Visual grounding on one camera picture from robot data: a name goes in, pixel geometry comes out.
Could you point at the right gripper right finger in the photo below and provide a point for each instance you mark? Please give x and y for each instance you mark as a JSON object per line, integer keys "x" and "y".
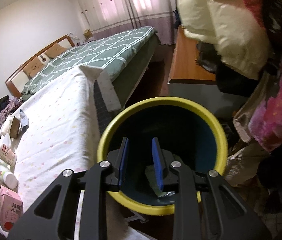
{"x": 164, "y": 162}

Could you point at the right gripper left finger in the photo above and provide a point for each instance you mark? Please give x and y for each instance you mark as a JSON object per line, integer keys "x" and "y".
{"x": 117, "y": 160}

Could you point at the yellow rimmed trash bin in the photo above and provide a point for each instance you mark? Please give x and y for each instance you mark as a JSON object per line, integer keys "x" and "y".
{"x": 152, "y": 134}

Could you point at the white dotted table cloth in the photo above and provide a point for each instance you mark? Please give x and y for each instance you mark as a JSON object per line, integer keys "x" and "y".
{"x": 60, "y": 182}

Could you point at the blue white wrapper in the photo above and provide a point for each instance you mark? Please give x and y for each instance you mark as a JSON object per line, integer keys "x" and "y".
{"x": 24, "y": 122}

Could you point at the green plaid bed quilt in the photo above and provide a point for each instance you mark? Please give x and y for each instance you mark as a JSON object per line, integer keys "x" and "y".
{"x": 111, "y": 53}

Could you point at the brown cardboard box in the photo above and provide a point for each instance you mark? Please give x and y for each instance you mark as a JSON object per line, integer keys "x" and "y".
{"x": 15, "y": 128}

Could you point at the wooden desk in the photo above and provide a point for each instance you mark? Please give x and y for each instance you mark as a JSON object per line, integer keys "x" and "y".
{"x": 184, "y": 66}

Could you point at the white labelled bottle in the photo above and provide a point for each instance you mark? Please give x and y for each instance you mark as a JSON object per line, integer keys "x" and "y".
{"x": 7, "y": 155}

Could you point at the white plastic bottle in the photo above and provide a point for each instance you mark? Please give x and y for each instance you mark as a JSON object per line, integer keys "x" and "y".
{"x": 7, "y": 177}

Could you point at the pink strawberry milk carton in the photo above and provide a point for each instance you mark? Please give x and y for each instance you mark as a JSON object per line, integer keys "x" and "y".
{"x": 11, "y": 208}

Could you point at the left brown pillow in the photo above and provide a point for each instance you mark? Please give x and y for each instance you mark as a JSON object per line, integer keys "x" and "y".
{"x": 33, "y": 67}

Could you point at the brown pillow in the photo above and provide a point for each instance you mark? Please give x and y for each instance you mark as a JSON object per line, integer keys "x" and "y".
{"x": 55, "y": 50}
{"x": 33, "y": 67}

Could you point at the dark clothes pile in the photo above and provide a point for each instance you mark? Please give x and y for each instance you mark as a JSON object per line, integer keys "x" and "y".
{"x": 7, "y": 106}

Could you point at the right brown pillow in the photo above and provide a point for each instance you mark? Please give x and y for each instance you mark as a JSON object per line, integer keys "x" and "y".
{"x": 55, "y": 50}

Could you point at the pink floral garment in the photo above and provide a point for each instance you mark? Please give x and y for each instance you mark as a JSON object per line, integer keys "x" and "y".
{"x": 265, "y": 125}

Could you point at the wooden bed headboard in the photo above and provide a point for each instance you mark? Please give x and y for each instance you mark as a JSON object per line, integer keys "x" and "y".
{"x": 17, "y": 80}

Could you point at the pink striped curtain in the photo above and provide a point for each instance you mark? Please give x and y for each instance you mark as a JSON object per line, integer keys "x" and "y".
{"x": 108, "y": 17}

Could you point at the cream puffer jacket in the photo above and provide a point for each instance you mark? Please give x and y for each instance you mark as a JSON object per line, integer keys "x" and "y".
{"x": 232, "y": 29}

